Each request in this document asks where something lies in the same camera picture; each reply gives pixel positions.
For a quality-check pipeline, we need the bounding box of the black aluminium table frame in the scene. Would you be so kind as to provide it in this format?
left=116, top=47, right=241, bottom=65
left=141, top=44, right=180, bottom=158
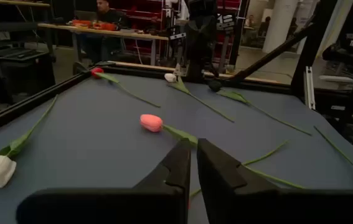
left=0, top=0, right=353, bottom=156

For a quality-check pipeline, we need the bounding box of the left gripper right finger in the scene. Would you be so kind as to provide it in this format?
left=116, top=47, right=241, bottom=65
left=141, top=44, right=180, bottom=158
left=196, top=138, right=353, bottom=224

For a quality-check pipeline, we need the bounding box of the white building pillar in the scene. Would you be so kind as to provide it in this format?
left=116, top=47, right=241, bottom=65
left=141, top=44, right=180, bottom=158
left=261, top=0, right=300, bottom=54

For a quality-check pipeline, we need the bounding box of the person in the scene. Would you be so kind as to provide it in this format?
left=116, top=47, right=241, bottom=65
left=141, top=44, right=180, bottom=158
left=84, top=0, right=130, bottom=63
left=258, top=16, right=272, bottom=37
left=245, top=14, right=257, bottom=29

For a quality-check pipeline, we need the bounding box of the red storage shelving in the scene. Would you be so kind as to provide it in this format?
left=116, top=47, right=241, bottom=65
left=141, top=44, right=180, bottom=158
left=113, top=0, right=242, bottom=60

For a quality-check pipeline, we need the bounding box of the orange plastic part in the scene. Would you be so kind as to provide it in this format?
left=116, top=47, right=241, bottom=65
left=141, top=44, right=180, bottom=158
left=92, top=22, right=118, bottom=32
left=72, top=19, right=93, bottom=28

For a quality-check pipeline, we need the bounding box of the pink artificial tulip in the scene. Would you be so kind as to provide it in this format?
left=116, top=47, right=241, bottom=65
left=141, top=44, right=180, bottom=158
left=139, top=113, right=306, bottom=190

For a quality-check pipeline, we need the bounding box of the wooden workbench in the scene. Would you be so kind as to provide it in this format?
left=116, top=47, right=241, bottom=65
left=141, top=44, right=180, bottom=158
left=37, top=22, right=170, bottom=67

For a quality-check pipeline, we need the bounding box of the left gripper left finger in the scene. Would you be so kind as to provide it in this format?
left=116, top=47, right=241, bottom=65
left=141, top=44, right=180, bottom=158
left=16, top=138, right=192, bottom=224

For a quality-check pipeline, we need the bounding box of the black equipment cart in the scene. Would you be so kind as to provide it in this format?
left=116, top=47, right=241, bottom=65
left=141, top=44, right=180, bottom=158
left=0, top=46, right=57, bottom=103

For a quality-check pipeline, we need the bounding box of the silver frame bracket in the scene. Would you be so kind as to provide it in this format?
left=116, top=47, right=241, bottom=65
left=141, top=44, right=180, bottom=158
left=303, top=65, right=316, bottom=110

